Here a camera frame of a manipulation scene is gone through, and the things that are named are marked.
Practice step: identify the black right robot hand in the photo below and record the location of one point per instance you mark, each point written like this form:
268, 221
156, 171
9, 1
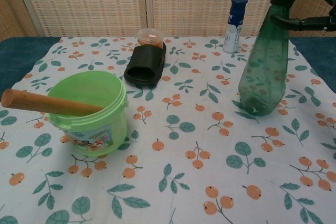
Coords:
317, 23

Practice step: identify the green spray bottle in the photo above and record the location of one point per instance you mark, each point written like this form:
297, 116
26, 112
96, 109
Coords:
262, 77

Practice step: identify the blue capped white bottle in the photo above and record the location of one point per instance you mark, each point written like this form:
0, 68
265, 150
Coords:
233, 30

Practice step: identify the woven bamboo folding screen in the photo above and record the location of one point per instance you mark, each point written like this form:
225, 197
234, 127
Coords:
157, 1

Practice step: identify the orange lidded plastic jar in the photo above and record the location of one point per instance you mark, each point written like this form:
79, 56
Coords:
150, 38

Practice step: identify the black rubber slipper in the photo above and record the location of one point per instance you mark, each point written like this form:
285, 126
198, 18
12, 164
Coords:
145, 64

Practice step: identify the floral fruit print tablecloth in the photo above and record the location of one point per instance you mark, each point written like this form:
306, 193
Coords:
183, 155

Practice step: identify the green plastic bucket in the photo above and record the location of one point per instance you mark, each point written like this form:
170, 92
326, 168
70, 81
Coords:
99, 129

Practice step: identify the wooden rolling pin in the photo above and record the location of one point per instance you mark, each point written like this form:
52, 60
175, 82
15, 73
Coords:
47, 102

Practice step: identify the teal blue table cover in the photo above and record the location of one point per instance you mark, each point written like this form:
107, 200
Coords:
15, 56

